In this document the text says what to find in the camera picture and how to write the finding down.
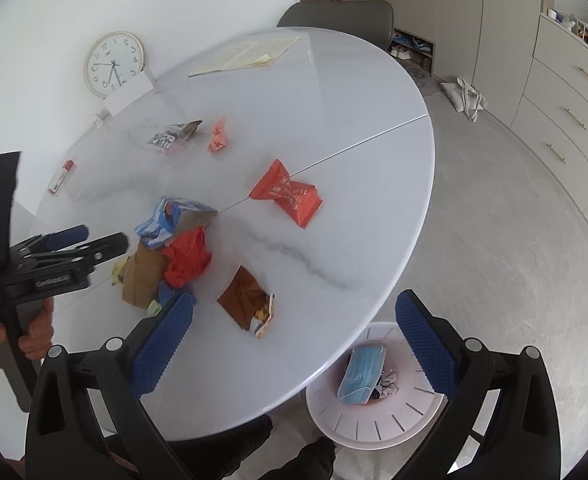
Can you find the small blue wrapper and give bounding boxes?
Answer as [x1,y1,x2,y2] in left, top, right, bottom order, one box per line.
[158,280,195,306]

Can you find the orange snack packet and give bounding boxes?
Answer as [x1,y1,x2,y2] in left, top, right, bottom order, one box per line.
[248,159,323,229]

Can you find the beige drawer cabinet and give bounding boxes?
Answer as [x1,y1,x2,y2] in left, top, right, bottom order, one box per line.
[510,12,588,216]

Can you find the red and white medicine box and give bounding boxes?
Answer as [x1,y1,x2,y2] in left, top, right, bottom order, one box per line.
[47,160,76,196]

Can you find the person's left hand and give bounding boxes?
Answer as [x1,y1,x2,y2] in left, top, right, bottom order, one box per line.
[0,302,55,361]

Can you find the crumpled black-white wrapper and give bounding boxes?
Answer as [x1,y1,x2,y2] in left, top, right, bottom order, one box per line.
[371,369,399,401]

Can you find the person's legs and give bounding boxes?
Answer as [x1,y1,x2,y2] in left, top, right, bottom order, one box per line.
[174,415,337,480]

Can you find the round white wall clock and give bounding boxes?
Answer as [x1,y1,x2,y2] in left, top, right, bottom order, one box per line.
[84,31,146,99]

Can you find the brown snack packet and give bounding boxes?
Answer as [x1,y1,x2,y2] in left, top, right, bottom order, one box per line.
[217,265,275,339]

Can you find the grey chair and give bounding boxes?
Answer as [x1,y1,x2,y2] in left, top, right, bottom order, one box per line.
[277,0,395,52]

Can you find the clear printed plastic packet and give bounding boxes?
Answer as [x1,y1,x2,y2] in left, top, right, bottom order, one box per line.
[129,120,203,157]

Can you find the open paper booklet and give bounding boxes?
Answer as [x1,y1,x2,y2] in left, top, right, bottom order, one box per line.
[189,35,302,78]

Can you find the white tote bag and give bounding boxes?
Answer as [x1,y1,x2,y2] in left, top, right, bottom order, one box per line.
[440,77,489,122]

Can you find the crumpled brown paper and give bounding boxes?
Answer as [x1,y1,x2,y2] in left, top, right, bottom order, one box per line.
[122,247,169,308]

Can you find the patterned floor mat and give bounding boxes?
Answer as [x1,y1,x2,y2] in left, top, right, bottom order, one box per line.
[404,57,447,98]

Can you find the beige wardrobe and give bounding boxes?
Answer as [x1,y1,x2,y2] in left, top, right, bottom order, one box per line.
[334,0,544,118]

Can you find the crumpled pink paper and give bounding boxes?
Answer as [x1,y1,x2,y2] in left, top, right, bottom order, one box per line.
[208,116,231,152]

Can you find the white card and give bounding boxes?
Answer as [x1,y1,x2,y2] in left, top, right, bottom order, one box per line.
[103,69,155,117]

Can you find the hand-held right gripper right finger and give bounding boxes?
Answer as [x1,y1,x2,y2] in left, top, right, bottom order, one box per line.
[395,289,563,480]

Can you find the blue face mask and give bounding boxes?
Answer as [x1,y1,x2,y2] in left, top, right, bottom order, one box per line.
[337,345,388,405]

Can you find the crumpled red plastic bag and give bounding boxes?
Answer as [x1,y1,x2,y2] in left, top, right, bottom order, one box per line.
[163,226,213,288]

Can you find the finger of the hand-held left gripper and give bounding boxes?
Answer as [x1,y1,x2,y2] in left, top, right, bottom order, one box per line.
[26,232,130,275]
[10,225,90,258]

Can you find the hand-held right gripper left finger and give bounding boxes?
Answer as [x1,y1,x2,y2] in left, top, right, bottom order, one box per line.
[25,290,195,480]

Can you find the blue snack wrapper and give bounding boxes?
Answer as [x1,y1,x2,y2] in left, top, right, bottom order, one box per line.
[134,196,219,251]

